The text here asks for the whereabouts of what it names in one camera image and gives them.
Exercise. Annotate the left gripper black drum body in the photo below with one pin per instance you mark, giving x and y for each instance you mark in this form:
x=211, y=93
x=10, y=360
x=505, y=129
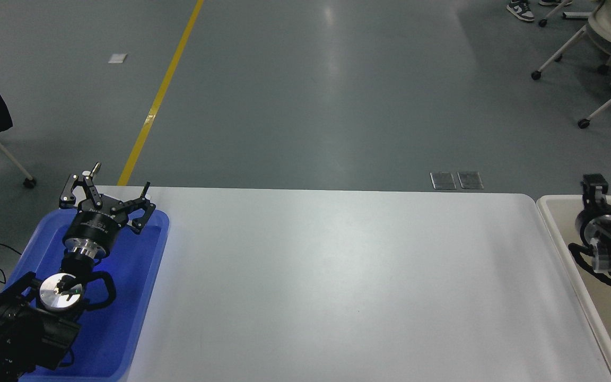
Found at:
x=93, y=225

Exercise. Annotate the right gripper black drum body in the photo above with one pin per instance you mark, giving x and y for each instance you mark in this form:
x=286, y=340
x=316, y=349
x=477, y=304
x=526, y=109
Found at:
x=587, y=225

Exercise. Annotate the grey wheeled chair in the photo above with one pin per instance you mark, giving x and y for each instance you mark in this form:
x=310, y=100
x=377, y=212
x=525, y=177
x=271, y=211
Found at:
x=29, y=182

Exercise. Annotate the blue plastic tray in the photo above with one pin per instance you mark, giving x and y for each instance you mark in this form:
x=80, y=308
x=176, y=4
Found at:
x=136, y=276

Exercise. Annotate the white wheeled chair leg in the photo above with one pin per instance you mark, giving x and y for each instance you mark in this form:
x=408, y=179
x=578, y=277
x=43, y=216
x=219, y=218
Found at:
x=583, y=123

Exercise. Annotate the large pale bin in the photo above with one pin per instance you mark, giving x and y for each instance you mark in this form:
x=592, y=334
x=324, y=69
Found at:
x=602, y=318

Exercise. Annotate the metal floor plate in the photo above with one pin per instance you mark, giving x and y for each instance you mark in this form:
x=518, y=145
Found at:
x=443, y=180
x=470, y=180

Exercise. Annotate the white chair base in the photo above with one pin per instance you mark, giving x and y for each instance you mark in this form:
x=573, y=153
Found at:
x=576, y=16

